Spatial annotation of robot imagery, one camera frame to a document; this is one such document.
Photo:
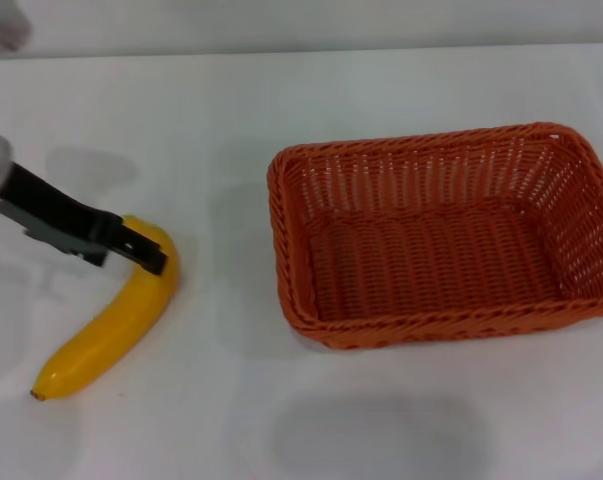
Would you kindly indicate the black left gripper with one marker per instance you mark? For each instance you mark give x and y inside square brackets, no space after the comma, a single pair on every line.
[61,212]

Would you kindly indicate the yellow banana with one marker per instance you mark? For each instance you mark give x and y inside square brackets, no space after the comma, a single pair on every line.
[126,315]

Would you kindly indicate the orange woven plastic basket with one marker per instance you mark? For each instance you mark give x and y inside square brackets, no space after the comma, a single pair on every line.
[431,260]

